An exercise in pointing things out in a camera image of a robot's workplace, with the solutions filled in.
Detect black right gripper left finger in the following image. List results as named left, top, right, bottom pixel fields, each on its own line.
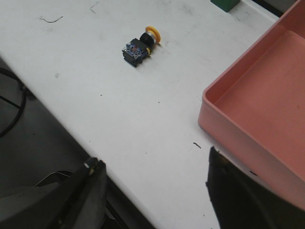
left=0, top=157, right=107, bottom=229

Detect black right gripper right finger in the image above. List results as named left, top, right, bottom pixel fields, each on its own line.
left=206, top=147, right=305, bottom=229

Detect yellow push button switch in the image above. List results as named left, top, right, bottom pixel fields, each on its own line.
left=122, top=26, right=161, bottom=67

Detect pink plastic bin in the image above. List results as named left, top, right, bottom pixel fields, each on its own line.
left=198, top=0, right=305, bottom=209

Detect green cube right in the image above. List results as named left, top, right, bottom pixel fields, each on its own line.
left=210, top=0, right=240, bottom=12

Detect black cable beside table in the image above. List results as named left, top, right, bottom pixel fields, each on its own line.
left=0, top=68, right=27, bottom=138

